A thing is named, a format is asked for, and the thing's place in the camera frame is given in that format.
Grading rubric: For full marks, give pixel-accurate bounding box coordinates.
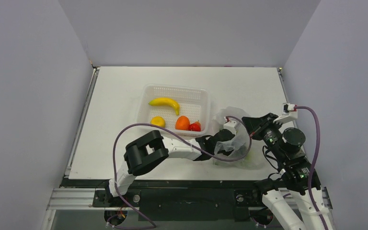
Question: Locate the red fake fruit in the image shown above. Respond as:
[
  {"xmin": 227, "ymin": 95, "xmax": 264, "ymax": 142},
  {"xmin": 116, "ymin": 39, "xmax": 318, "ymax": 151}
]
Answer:
[{"xmin": 188, "ymin": 121, "xmax": 201, "ymax": 132}]

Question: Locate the clear plastic bag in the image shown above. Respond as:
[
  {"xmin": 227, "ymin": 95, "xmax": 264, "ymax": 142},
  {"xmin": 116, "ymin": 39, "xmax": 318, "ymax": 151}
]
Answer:
[{"xmin": 212, "ymin": 106, "xmax": 265, "ymax": 170}]

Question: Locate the orange fake fruit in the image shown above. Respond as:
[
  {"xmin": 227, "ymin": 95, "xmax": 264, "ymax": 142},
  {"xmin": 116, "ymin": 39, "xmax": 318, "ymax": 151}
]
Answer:
[{"xmin": 175, "ymin": 116, "xmax": 190, "ymax": 131}]

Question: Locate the yellow fake fruit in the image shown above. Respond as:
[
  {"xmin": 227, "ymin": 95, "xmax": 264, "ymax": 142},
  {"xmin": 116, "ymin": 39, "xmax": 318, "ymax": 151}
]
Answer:
[{"xmin": 150, "ymin": 116, "xmax": 166, "ymax": 127}]

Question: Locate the yellow fake banana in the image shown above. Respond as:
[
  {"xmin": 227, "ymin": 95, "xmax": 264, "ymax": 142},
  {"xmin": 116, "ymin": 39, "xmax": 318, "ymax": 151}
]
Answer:
[{"xmin": 148, "ymin": 97, "xmax": 180, "ymax": 115}]

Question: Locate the green fake fruit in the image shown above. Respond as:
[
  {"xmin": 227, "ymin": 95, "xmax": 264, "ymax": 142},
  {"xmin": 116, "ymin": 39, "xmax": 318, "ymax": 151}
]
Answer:
[{"xmin": 243, "ymin": 152, "xmax": 253, "ymax": 164}]

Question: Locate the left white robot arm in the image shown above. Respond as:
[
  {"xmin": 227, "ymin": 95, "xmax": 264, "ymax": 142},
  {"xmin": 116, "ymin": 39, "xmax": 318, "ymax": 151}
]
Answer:
[{"xmin": 105, "ymin": 129, "xmax": 235, "ymax": 206}]

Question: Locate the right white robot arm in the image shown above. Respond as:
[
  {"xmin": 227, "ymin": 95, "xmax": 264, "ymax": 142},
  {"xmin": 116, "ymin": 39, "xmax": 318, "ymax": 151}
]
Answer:
[{"xmin": 242, "ymin": 113, "xmax": 333, "ymax": 230}]

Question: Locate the white perforated plastic tray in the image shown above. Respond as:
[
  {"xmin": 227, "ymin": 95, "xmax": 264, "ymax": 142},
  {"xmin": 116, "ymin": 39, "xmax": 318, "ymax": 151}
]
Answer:
[{"xmin": 136, "ymin": 84, "xmax": 211, "ymax": 137}]

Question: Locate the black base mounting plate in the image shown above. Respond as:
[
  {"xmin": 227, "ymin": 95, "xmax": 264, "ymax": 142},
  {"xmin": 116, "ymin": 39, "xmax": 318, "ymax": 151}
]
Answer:
[{"xmin": 92, "ymin": 178, "xmax": 296, "ymax": 222}]

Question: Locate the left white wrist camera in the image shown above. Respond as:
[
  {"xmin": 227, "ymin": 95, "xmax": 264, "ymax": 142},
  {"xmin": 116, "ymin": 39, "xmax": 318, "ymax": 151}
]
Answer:
[{"xmin": 223, "ymin": 120, "xmax": 240, "ymax": 135}]

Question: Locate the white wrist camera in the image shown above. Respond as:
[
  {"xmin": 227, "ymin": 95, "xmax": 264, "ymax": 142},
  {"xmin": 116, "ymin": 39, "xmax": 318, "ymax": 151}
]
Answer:
[
  {"xmin": 223, "ymin": 120, "xmax": 240, "ymax": 135},
  {"xmin": 273, "ymin": 103, "xmax": 298, "ymax": 125}
]

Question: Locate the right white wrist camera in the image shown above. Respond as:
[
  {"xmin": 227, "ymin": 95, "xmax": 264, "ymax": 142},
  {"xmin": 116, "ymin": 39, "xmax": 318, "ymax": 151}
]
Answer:
[{"xmin": 273, "ymin": 103, "xmax": 298, "ymax": 125}]

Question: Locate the aluminium frame rail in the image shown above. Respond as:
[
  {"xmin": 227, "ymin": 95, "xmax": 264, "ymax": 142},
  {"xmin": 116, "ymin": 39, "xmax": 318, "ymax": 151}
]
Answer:
[{"xmin": 41, "ymin": 188, "xmax": 108, "ymax": 230}]

